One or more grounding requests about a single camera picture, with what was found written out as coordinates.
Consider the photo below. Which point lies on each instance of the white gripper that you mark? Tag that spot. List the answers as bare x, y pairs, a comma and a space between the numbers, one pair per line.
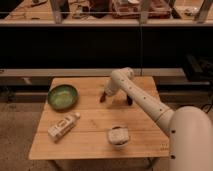
109, 90

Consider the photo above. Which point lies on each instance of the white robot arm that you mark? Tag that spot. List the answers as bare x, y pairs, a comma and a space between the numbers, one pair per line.
189, 129

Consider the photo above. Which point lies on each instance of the green ceramic bowl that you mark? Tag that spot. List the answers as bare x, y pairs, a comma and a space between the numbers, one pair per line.
62, 97

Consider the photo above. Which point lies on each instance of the dark eggplant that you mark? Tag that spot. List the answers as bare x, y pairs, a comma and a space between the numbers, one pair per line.
129, 100

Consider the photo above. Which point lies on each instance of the wooden table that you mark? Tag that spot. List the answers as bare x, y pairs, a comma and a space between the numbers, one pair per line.
88, 139

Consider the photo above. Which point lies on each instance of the white cup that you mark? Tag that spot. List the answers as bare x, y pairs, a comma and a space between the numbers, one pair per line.
118, 136

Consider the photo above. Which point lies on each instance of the white milk carton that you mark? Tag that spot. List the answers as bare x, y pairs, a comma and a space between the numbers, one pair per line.
62, 127

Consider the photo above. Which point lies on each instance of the wooden shelf bench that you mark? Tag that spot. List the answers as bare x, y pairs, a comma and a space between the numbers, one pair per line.
106, 13

